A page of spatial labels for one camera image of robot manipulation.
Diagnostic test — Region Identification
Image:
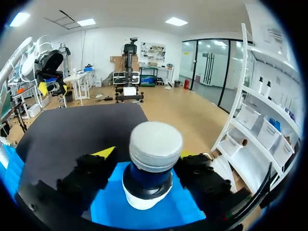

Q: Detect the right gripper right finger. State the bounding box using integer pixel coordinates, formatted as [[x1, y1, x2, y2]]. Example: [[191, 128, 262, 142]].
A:
[[173, 150, 238, 217]]

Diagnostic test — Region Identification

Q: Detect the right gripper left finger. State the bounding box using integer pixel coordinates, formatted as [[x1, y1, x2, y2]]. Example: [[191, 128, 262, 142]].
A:
[[56, 146, 119, 210]]

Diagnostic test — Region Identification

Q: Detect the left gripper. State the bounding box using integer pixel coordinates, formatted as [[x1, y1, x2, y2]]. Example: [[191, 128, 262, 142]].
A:
[[34, 50, 68, 96]]

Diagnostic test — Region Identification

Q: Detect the white bottle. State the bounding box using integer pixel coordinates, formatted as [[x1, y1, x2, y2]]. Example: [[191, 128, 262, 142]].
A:
[[122, 121, 183, 210]]

